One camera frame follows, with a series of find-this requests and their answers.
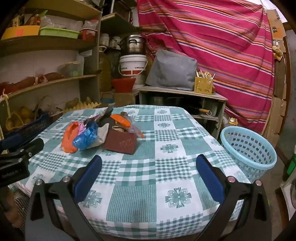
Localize orange plastic bag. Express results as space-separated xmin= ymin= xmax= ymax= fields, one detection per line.
xmin=61 ymin=122 xmax=80 ymax=153

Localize green plastic container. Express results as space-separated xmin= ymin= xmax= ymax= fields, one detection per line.
xmin=288 ymin=145 xmax=296 ymax=176

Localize grey cushion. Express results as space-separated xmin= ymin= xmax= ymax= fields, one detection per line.
xmin=145 ymin=49 xmax=198 ymax=91

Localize sweet potato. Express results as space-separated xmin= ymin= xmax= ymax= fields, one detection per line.
xmin=38 ymin=72 xmax=65 ymax=82

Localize red snack wrapper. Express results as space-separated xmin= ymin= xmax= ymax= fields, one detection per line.
xmin=110 ymin=114 xmax=131 ymax=128

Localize yellow net bag of fruit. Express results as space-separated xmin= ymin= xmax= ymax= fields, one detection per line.
xmin=6 ymin=107 xmax=33 ymax=130

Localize blue plastic crate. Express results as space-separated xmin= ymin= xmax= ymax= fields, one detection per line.
xmin=5 ymin=112 xmax=50 ymax=144

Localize clear plastic container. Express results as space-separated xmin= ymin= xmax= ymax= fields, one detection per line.
xmin=58 ymin=61 xmax=84 ymax=78

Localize pink plastic bag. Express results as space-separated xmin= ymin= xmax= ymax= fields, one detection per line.
xmin=77 ymin=122 xmax=87 ymax=138

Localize low wooden cabinet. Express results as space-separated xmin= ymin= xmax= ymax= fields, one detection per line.
xmin=136 ymin=86 xmax=228 ymax=139

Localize red plastic basket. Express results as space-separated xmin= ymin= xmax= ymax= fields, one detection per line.
xmin=112 ymin=77 xmax=136 ymax=93

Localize dark foil snack packet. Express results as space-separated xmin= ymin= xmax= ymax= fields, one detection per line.
xmin=84 ymin=103 xmax=115 ymax=127

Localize light blue plastic basket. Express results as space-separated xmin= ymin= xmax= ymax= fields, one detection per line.
xmin=220 ymin=126 xmax=277 ymax=183

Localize yellow utensil holder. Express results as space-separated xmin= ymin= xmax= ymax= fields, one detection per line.
xmin=194 ymin=76 xmax=213 ymax=95

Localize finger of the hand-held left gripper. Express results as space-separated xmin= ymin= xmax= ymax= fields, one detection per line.
xmin=0 ymin=138 xmax=44 ymax=163
xmin=0 ymin=133 xmax=23 ymax=150

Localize green plastic tray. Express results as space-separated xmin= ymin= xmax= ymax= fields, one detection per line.
xmin=39 ymin=27 xmax=80 ymax=39

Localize yellowish hanging bundle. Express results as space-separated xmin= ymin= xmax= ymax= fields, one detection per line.
xmin=273 ymin=45 xmax=284 ymax=59

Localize maroon scouring pad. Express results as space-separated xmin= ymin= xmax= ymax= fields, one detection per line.
xmin=103 ymin=128 xmax=137 ymax=155

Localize wooden shelf unit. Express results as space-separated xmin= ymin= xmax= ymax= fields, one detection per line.
xmin=0 ymin=0 xmax=139 ymax=130

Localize blue plastic bag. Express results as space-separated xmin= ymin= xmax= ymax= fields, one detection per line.
xmin=72 ymin=122 xmax=99 ymax=151

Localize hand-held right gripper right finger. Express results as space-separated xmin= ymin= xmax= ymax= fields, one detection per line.
xmin=195 ymin=154 xmax=272 ymax=241

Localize pink striped cloth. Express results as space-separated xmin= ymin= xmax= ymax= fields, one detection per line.
xmin=136 ymin=0 xmax=275 ymax=135

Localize cardboard sheets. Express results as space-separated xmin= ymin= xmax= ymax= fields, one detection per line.
xmin=266 ymin=9 xmax=287 ymax=139

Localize clear plastic wrapper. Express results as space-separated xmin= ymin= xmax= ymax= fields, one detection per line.
xmin=126 ymin=115 xmax=146 ymax=139

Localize small wicker basket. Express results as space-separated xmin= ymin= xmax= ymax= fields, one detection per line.
xmin=49 ymin=108 xmax=64 ymax=123

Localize yellow box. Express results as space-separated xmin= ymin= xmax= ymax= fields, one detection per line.
xmin=1 ymin=25 xmax=41 ymax=40

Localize beige pouch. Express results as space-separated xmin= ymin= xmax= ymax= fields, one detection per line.
xmin=91 ymin=123 xmax=110 ymax=147

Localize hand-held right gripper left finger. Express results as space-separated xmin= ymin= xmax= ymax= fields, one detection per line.
xmin=24 ymin=155 xmax=103 ymax=241

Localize small red basket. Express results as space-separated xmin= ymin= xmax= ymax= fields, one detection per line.
xmin=79 ymin=29 xmax=97 ymax=41

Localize yellow egg tray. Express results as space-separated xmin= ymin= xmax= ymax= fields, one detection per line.
xmin=63 ymin=101 xmax=102 ymax=114

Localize metal pot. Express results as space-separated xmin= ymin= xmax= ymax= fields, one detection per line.
xmin=119 ymin=35 xmax=149 ymax=56

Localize green checked tablecloth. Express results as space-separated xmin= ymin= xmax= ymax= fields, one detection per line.
xmin=14 ymin=105 xmax=252 ymax=240

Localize white plastic bucket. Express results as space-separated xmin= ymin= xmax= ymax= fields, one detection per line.
xmin=119 ymin=55 xmax=148 ymax=77

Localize bunch of chopsticks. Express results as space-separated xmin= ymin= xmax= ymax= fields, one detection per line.
xmin=196 ymin=68 xmax=216 ymax=80

